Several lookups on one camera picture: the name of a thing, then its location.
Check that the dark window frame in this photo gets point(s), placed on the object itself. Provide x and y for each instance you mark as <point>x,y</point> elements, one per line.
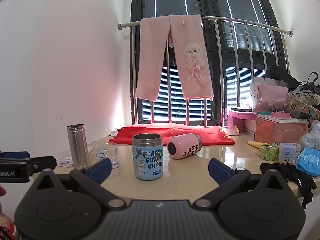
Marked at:
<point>212,2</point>

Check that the large pink box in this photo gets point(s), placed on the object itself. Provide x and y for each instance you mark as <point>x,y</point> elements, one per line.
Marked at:
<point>280,132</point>

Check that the clear glass cup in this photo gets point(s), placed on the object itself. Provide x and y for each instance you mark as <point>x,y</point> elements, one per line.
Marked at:
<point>108,155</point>

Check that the clear plastic bag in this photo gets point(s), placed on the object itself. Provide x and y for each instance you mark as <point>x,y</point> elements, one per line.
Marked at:
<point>311,138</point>

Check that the stainless steel cup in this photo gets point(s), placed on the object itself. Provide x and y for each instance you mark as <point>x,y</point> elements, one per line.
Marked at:
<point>78,147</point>

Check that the metal window railing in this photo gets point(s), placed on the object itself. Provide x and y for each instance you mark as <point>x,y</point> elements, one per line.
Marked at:
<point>240,45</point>

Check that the black hair styling tool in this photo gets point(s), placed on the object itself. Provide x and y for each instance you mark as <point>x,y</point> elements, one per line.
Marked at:
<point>297,113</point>

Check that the black handbag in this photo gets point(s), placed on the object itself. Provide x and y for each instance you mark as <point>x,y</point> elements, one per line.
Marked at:
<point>311,83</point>

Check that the blue cartoon cup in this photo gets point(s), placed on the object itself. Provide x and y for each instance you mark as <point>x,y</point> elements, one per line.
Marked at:
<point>148,157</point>

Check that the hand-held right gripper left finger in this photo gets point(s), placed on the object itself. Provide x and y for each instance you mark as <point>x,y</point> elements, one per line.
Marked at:
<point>100,171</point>

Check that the red snack packet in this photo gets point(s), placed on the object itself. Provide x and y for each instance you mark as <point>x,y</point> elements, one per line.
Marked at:
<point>6,226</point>

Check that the patterned fabric bag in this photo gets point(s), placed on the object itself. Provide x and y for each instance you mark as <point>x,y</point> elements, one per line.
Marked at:
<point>303,97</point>

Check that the flat white box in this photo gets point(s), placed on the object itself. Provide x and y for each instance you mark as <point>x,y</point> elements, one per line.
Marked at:
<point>280,119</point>

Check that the black cloth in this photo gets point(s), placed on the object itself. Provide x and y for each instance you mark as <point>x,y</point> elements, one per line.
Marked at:
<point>295,177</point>

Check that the blue packet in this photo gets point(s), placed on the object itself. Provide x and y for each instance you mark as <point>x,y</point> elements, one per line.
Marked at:
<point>310,161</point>

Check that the plastic bag with pink contents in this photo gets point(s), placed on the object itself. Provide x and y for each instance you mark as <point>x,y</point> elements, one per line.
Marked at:
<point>270,105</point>

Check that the stack of white boxes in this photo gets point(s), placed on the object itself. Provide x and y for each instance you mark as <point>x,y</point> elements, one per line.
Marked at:
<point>255,90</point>

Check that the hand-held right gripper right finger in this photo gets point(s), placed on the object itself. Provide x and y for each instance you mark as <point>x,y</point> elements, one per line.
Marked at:
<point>220,170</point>

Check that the pink pants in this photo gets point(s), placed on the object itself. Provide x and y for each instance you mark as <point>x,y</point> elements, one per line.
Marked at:
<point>175,60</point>

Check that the flat black device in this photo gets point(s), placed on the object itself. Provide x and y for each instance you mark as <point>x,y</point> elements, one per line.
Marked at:
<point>241,109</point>

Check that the red cloth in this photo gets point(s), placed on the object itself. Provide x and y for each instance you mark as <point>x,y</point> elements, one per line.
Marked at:
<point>175,135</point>

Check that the yellow tube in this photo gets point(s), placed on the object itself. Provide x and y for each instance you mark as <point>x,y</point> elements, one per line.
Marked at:
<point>255,143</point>

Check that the pink cup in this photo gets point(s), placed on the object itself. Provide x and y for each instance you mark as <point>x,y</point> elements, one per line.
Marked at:
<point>182,147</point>

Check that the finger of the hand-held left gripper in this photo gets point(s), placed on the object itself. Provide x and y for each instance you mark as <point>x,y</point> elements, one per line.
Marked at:
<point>43,164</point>
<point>15,154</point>

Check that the black box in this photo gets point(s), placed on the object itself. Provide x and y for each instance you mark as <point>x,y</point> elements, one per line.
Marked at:
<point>281,76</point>

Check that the green tape roll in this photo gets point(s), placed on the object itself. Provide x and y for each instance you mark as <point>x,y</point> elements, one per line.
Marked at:
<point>268,152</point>

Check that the person's left hand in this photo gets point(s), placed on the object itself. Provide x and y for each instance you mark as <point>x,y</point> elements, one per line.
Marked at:
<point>2,192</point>

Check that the small white box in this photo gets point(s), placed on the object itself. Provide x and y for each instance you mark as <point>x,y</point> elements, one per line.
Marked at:
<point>289,152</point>

